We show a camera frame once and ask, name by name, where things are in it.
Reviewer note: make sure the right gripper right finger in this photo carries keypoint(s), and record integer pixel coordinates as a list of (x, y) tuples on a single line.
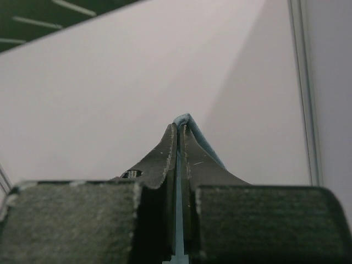
[(227, 220)]

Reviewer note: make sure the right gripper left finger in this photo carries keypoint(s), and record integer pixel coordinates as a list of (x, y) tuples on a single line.
[(128, 219)]

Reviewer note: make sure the grey-blue t-shirt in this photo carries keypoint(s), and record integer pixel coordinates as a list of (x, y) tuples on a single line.
[(186, 119)]

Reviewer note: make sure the right aluminium corner post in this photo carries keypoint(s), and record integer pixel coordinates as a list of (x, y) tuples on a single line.
[(299, 21)]

